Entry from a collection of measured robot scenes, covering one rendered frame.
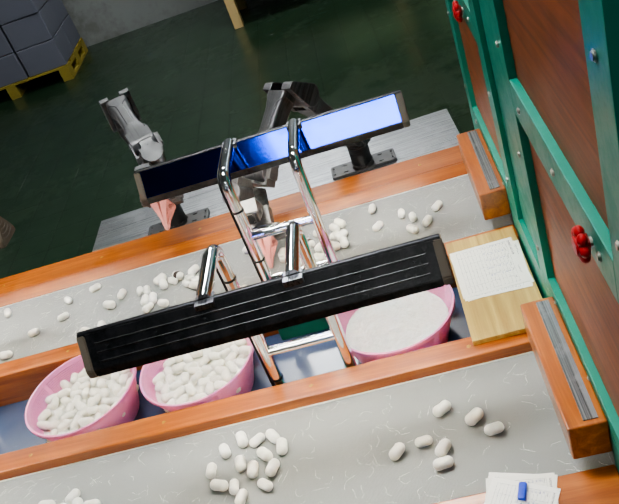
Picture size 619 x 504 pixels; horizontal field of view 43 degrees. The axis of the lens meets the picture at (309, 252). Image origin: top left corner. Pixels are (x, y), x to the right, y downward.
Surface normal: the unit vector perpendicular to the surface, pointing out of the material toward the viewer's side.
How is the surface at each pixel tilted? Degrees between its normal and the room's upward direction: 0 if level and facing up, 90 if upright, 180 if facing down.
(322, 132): 58
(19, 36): 90
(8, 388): 90
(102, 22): 90
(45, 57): 90
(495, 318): 0
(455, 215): 0
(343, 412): 0
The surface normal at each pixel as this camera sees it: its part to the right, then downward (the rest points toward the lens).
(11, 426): -0.31, -0.78
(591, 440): 0.01, 0.56
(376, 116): -0.15, 0.06
